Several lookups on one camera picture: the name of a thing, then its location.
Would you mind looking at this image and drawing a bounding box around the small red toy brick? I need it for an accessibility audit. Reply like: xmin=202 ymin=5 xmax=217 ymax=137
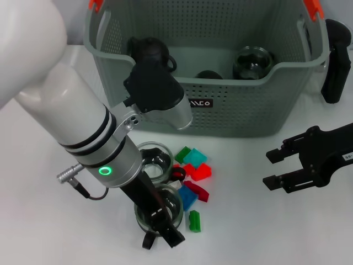
xmin=182 ymin=163 xmax=196 ymax=177

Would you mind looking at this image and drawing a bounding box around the teal toy brick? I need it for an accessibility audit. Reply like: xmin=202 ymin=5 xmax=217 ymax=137
xmin=183 ymin=148 xmax=208 ymax=169

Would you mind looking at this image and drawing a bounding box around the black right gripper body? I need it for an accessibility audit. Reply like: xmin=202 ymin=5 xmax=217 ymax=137
xmin=296 ymin=123 xmax=353 ymax=188

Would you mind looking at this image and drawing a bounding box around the small green toy brick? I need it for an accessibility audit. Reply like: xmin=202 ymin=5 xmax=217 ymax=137
xmin=174 ymin=146 xmax=191 ymax=163

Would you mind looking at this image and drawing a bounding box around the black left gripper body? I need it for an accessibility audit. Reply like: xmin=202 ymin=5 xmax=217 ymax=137
xmin=120 ymin=173 xmax=168 ymax=219

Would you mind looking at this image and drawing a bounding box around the blue toy brick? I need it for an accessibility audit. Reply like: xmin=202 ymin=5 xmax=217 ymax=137
xmin=178 ymin=184 xmax=199 ymax=213

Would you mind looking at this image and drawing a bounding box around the orange bin handle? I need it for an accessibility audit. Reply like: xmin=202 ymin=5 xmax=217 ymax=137
xmin=88 ymin=0 xmax=325 ymax=22

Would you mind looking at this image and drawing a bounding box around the large red toy brick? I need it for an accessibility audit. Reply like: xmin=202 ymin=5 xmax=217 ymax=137
xmin=190 ymin=162 xmax=212 ymax=182

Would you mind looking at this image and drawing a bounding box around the black clay teapot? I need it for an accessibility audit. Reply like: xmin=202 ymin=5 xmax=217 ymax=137
xmin=127 ymin=36 xmax=177 ymax=73

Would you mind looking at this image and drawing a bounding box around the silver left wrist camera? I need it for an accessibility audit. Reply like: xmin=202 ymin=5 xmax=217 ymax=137
xmin=123 ymin=61 xmax=194 ymax=131

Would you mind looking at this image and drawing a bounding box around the long green toy brick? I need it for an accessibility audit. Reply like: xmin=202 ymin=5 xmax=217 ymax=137
xmin=188 ymin=210 xmax=202 ymax=234

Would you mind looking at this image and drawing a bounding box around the dark red curved brick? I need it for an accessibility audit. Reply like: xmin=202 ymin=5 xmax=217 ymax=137
xmin=184 ymin=181 xmax=210 ymax=204

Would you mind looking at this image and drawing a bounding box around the left gripper cable with plugs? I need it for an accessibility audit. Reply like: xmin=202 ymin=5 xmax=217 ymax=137
xmin=56 ymin=162 xmax=111 ymax=200

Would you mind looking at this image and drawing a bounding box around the black curved stand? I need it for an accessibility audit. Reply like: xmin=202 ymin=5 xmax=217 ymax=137
xmin=320 ymin=18 xmax=351 ymax=104

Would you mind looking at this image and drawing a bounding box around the grey-green perforated storage bin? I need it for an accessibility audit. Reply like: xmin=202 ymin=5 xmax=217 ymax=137
xmin=82 ymin=0 xmax=330 ymax=137

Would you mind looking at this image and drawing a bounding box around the glass teacup with black handle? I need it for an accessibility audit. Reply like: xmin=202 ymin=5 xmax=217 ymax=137
xmin=137 ymin=141 xmax=185 ymax=183
xmin=232 ymin=46 xmax=276 ymax=81
xmin=134 ymin=183 xmax=184 ymax=251
xmin=194 ymin=70 xmax=224 ymax=80

